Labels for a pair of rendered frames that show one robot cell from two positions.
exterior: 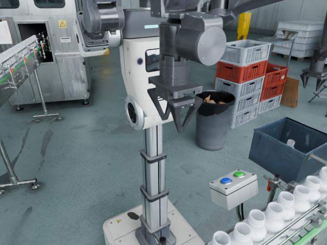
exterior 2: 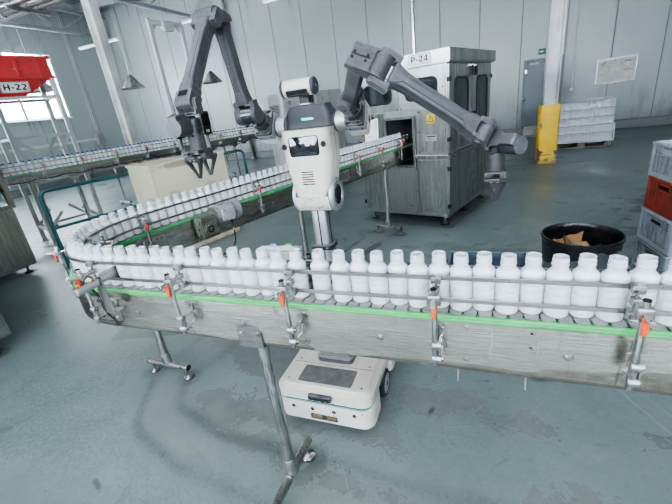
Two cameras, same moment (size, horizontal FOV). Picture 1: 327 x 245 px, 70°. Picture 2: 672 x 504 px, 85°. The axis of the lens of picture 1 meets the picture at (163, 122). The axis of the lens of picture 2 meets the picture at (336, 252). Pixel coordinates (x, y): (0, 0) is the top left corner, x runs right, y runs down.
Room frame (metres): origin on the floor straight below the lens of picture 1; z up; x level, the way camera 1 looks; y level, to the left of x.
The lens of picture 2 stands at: (-0.02, -1.42, 1.58)
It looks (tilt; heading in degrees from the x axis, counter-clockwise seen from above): 22 degrees down; 54
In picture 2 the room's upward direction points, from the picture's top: 7 degrees counter-clockwise
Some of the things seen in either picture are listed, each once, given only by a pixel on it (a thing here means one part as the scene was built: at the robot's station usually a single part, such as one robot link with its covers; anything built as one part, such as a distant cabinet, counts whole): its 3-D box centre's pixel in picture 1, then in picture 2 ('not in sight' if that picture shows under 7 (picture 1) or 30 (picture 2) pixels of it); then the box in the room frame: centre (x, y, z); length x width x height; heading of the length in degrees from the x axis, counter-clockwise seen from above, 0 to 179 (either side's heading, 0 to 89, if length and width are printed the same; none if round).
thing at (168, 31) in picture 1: (176, 39); (192, 126); (0.44, -0.02, 1.57); 0.07 x 0.06 x 0.07; 32
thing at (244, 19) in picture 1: (243, 27); not in sight; (10.51, -3.34, 0.55); 0.40 x 0.40 x 1.10; 32
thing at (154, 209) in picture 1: (154, 213); not in sight; (0.98, 0.05, 0.49); 0.13 x 0.13 x 0.40; 31
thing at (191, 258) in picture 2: not in sight; (194, 269); (0.30, -0.08, 1.08); 0.06 x 0.06 x 0.17
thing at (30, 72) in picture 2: not in sight; (44, 154); (0.09, 6.47, 1.40); 0.92 x 0.72 x 2.80; 14
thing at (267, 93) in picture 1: (262, 87); not in sight; (3.65, -1.62, 0.33); 0.61 x 0.41 x 0.22; 124
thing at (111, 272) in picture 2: not in sight; (107, 301); (0.01, 0.23, 0.96); 0.23 x 0.10 x 0.27; 32
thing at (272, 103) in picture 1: (259, 100); not in sight; (3.65, -1.62, 0.11); 0.61 x 0.41 x 0.22; 124
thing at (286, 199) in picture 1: (280, 217); (265, 271); (0.46, -0.33, 1.08); 0.06 x 0.06 x 0.17
